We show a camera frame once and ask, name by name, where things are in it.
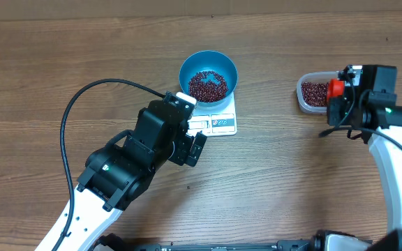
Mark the white digital kitchen scale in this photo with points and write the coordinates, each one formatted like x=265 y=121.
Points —
x=214 y=119

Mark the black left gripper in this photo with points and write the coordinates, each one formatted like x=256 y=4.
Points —
x=185 y=143

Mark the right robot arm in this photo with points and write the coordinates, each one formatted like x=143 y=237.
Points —
x=361 y=101

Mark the blue round bowl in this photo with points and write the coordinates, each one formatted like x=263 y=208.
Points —
x=208 y=60

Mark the red beans in bowl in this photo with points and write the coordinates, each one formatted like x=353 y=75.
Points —
x=208 y=86

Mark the red scoop with blue handle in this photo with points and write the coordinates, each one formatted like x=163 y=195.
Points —
x=335 y=88

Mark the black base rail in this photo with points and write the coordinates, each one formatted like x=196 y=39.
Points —
x=114 y=242

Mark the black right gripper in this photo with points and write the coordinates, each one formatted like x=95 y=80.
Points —
x=336 y=109

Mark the clear plastic food container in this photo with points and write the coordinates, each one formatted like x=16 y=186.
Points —
x=318 y=77

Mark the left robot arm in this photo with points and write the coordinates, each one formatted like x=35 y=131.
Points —
x=122 y=170

